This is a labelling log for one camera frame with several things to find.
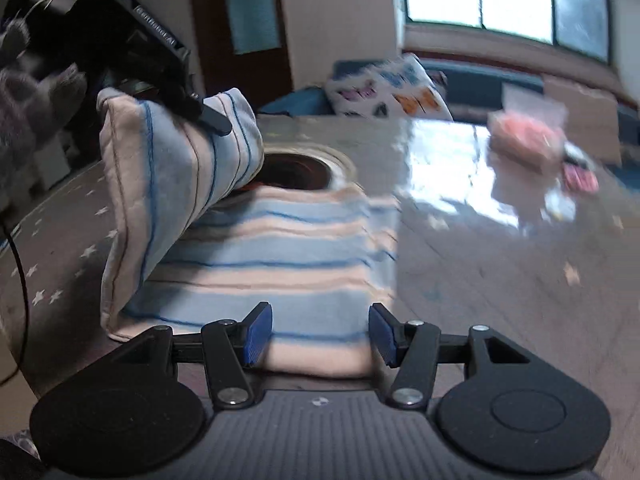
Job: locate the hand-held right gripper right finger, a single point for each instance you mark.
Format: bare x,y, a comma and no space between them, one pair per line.
382,332

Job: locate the small pink packet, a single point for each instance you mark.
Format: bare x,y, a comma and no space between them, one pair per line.
580,177

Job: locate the brown door with glass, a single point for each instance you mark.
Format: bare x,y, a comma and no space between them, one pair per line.
250,25

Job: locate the blue striped towel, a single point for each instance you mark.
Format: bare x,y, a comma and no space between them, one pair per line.
300,260

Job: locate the person's dark clothing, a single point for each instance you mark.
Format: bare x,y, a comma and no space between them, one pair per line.
17,462

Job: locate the cardboard box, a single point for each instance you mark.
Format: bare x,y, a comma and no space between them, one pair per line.
595,110

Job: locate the pink item in clear bag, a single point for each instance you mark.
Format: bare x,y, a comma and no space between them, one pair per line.
530,135

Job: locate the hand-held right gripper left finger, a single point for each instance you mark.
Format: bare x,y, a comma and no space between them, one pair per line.
257,332

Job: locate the butterfly print pillow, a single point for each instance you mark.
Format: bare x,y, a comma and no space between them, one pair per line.
390,87

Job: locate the blue sofa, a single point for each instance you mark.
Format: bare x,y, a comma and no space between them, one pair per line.
300,102

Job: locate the person's left hand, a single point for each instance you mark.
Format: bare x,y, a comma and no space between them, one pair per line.
30,105

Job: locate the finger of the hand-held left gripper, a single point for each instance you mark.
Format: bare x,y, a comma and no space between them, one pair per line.
200,110

